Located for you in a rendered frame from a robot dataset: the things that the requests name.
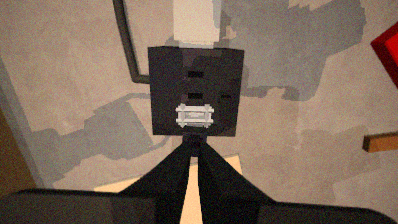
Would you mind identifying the beige flat square panel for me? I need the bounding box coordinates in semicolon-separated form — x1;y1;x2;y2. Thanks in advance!
94;154;243;224

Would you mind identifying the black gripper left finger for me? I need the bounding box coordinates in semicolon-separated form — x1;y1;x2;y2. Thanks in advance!
0;141;191;224

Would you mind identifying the red flat block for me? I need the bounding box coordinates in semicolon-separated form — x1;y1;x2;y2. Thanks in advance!
371;22;398;88

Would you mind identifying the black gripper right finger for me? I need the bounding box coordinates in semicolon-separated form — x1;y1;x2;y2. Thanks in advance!
198;142;397;224

